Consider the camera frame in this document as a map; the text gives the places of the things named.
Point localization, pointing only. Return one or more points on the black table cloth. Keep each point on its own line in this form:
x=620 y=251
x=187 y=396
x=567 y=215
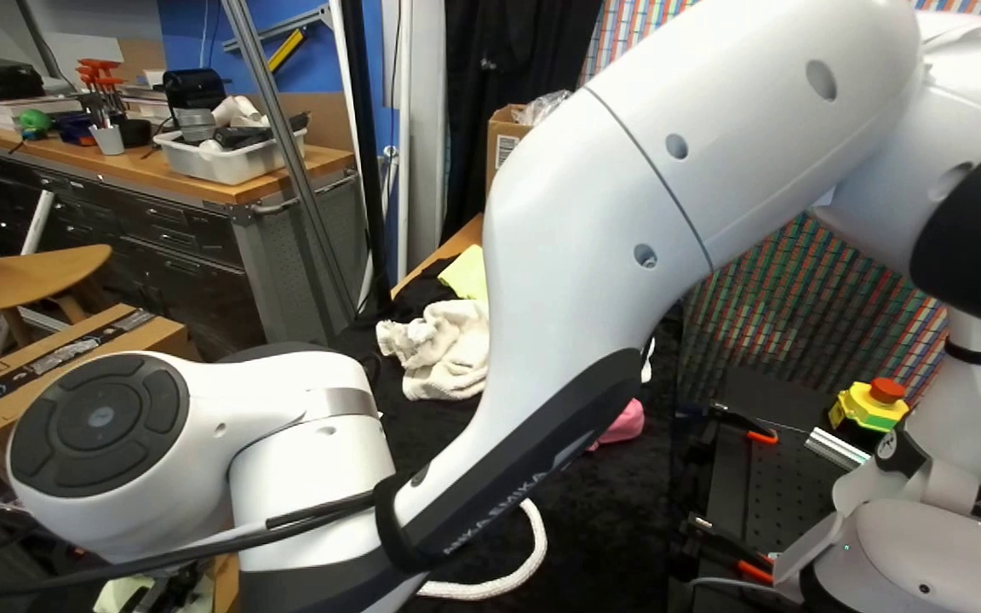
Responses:
x=606 y=515

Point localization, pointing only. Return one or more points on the silver tripod pole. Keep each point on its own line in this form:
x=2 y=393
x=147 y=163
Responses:
x=290 y=157

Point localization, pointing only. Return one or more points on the cardboard box behind table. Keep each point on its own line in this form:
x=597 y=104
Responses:
x=504 y=132

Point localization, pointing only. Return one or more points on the wooden workbench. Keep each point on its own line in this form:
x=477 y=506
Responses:
x=235 y=263

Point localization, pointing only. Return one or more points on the emergency stop button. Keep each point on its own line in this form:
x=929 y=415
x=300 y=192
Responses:
x=872 y=408

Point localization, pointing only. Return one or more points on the pink cloth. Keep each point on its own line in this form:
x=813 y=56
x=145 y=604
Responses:
x=624 y=428

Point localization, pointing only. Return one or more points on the white plastic tray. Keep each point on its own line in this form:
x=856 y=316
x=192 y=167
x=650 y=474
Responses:
x=218 y=166

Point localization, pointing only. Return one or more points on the wooden stool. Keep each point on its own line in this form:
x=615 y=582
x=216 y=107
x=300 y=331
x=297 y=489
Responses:
x=55 y=279

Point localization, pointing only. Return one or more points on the white shirt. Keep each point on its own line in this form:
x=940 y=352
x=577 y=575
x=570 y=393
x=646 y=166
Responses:
x=439 y=352

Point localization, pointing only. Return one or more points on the yellow cloth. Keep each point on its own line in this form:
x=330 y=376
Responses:
x=466 y=275

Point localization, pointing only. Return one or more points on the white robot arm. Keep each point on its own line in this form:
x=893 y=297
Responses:
x=662 y=167

